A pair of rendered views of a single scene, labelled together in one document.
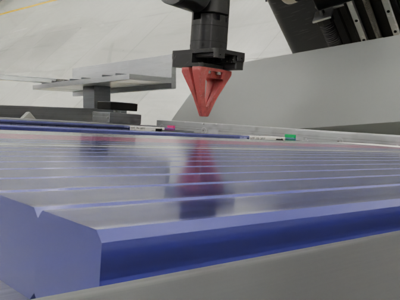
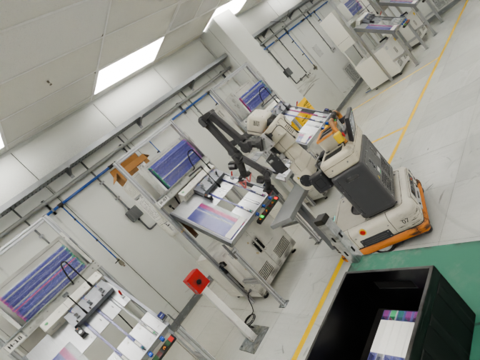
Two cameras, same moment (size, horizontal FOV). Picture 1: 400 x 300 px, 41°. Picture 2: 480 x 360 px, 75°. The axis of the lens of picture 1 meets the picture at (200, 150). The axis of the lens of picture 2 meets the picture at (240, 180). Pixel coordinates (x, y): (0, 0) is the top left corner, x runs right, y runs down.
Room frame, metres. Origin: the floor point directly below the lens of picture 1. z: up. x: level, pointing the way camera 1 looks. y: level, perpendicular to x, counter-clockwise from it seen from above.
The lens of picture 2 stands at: (0.48, -2.83, 1.41)
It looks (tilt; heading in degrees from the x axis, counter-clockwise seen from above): 8 degrees down; 87
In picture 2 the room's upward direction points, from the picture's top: 43 degrees counter-clockwise
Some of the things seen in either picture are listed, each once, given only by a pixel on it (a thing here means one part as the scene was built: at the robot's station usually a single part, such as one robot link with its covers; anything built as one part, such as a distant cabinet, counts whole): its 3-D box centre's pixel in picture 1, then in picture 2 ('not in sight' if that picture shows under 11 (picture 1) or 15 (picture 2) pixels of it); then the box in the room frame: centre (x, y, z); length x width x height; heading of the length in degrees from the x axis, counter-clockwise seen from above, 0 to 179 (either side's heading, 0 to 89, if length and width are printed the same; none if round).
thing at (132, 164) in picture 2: not in sight; (139, 159); (0.04, 0.54, 1.82); 0.68 x 0.30 x 0.20; 31
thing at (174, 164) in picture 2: not in sight; (175, 163); (0.29, 0.34, 1.52); 0.51 x 0.13 x 0.27; 31
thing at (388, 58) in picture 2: not in sight; (363, 37); (4.45, 3.00, 0.95); 1.36 x 0.82 x 1.90; 121
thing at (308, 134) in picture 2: not in sight; (298, 147); (1.52, 1.01, 0.65); 1.01 x 0.73 x 1.29; 121
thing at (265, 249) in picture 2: not in sight; (247, 253); (0.17, 0.41, 0.31); 0.70 x 0.65 x 0.62; 31
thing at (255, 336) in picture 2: not in sight; (222, 307); (-0.20, -0.36, 0.39); 0.24 x 0.24 x 0.78; 31
